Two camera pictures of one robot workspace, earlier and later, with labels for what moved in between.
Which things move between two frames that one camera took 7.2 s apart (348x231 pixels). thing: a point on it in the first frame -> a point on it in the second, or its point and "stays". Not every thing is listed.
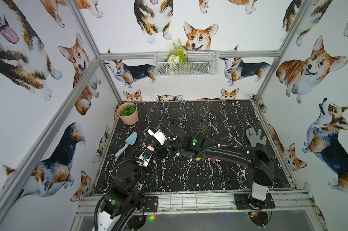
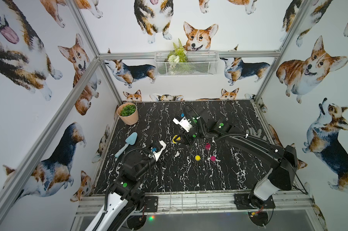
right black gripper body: (170, 149) -> (195, 133)
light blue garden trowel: (131, 140) stays
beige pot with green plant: (128, 113) stays
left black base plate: (151, 203) stays
